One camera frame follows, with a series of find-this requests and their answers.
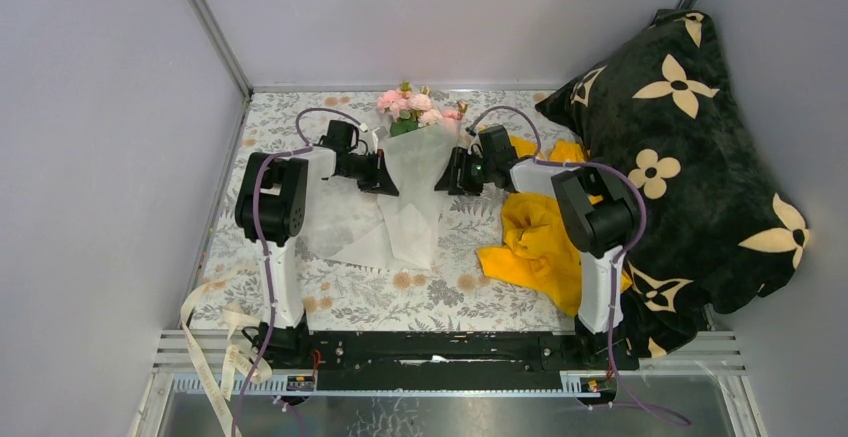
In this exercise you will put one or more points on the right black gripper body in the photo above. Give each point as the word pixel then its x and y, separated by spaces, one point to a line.
pixel 474 172

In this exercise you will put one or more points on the cream printed ribbon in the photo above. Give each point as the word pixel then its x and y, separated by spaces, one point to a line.
pixel 228 366

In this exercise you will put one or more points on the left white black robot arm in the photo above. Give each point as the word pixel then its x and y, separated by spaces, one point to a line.
pixel 271 210

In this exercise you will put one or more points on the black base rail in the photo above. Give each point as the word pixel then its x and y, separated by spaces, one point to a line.
pixel 443 361

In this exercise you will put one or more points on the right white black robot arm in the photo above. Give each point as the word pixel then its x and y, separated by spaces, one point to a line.
pixel 603 214

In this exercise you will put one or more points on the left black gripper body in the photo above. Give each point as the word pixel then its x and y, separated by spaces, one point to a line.
pixel 363 168

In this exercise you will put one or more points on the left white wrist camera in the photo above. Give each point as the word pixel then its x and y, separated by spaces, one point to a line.
pixel 380 135

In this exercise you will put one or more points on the yellow garment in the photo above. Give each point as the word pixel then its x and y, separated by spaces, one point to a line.
pixel 536 252

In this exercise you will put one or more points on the pink fake flower stem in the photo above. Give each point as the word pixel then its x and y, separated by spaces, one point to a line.
pixel 391 103
pixel 409 108
pixel 449 118

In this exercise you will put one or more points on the floral tablecloth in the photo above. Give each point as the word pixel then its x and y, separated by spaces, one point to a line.
pixel 452 294

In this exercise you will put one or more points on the black floral pillow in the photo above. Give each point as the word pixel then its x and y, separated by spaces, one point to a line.
pixel 719 231

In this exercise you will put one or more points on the white wrapping paper sheet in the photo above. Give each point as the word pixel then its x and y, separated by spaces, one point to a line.
pixel 346 225

